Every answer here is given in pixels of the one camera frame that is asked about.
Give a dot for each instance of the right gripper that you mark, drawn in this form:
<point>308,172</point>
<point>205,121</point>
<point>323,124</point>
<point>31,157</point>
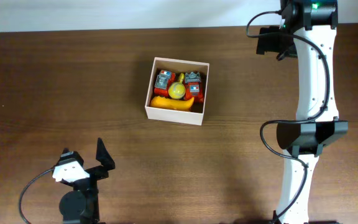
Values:
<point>268,43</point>

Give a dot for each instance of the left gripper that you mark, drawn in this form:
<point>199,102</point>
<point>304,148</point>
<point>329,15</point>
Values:
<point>102,155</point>

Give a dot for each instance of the red toy fire truck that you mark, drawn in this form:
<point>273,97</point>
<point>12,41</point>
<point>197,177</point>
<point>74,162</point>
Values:
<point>193,87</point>

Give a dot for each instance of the yellow wooden rattle drum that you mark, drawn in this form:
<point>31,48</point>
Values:
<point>181,78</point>

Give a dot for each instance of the small red toy car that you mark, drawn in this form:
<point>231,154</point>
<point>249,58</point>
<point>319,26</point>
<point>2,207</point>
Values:
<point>163,81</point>

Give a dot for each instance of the yellow grey ball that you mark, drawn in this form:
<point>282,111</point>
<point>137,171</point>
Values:
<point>176,91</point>

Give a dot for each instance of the orange toy dinosaur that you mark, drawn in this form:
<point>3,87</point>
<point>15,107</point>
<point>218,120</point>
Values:
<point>171,104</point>

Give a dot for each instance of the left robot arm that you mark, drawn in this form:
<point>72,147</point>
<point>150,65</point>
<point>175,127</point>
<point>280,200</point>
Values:
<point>81,205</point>

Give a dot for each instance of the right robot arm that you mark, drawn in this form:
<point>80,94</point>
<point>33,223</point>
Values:
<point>307,32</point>

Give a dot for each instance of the white cardboard box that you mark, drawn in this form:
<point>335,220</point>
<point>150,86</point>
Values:
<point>196,115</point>

